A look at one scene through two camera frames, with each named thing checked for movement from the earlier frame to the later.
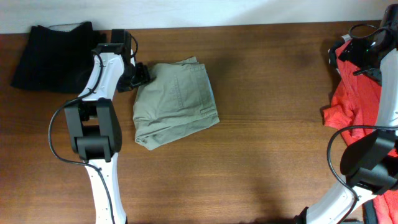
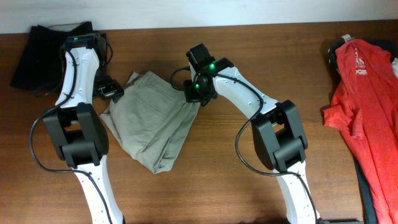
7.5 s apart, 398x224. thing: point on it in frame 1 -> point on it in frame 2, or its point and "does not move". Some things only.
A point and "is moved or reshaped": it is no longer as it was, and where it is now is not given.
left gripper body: x=134 y=73 -> x=104 y=85
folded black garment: x=55 y=61 does not move
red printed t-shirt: x=354 y=110 does not move
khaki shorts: x=179 y=98 is moved or reshaped
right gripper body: x=360 y=53 -> x=194 y=89
